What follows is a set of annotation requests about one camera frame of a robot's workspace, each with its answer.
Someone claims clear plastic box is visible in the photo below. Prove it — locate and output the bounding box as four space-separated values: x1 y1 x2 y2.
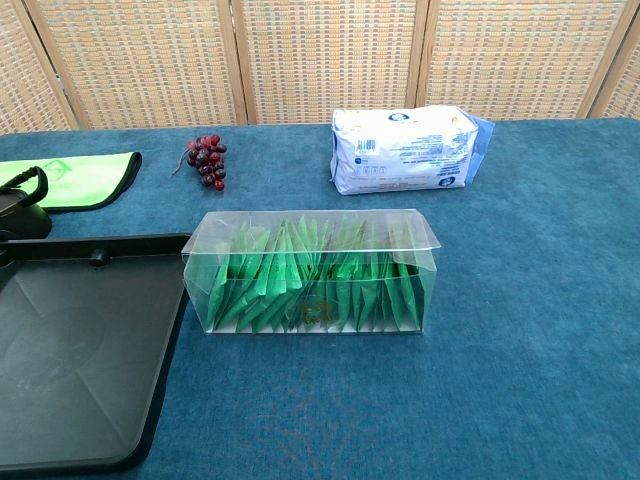
180 208 442 337

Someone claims green tea sachet stack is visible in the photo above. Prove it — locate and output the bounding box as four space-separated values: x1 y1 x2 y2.
207 215 420 334

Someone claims black plastic tray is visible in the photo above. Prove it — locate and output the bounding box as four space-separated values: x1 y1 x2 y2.
0 232 199 474

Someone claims white blue tissue pack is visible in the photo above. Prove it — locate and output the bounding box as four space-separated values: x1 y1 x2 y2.
328 103 496 196

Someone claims dark red grape bunch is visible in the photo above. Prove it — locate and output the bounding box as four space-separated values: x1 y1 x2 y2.
171 133 229 192

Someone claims blue carpet table cover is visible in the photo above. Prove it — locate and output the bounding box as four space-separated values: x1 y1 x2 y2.
0 116 640 480

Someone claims woven folding screen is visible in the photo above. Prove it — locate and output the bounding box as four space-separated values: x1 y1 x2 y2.
0 0 640 134

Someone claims green cloth with black trim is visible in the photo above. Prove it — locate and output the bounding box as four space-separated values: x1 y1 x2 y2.
0 151 143 213

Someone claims black kettle with handle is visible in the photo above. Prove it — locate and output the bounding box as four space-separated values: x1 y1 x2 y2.
0 166 54 242

